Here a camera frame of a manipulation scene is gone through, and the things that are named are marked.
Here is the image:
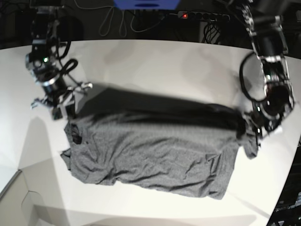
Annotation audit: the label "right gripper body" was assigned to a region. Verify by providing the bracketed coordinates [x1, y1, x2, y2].
[30, 81, 93, 113]

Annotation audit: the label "blue box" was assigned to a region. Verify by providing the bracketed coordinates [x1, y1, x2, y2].
[114, 0, 180, 10]

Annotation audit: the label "grey looped cables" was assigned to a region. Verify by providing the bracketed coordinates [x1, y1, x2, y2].
[98, 6, 165, 37]

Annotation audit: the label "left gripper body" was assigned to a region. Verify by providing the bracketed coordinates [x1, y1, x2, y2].
[244, 112, 282, 148]

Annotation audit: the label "grey t-shirt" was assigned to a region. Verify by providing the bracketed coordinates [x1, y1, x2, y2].
[61, 89, 258, 200]

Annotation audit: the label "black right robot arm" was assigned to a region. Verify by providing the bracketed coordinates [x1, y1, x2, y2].
[25, 0, 93, 120]

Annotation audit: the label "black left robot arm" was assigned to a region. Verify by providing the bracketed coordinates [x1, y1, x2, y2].
[239, 0, 295, 147]

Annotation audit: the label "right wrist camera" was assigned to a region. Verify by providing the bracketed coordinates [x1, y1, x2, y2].
[51, 107, 63, 121]

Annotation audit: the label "white power strip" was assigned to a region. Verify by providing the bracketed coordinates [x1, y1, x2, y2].
[177, 11, 230, 22]

